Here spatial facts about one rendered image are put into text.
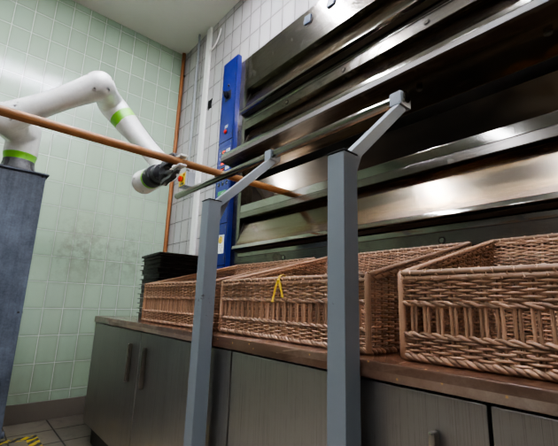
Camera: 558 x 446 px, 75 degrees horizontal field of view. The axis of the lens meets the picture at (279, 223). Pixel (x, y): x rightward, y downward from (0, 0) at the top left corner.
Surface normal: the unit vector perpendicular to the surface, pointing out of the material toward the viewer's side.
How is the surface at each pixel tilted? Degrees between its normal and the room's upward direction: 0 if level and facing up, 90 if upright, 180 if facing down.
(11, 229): 90
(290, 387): 90
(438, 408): 90
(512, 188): 70
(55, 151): 90
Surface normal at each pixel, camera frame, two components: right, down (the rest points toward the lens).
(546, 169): -0.69, -0.49
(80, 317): 0.66, -0.15
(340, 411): -0.75, -0.16
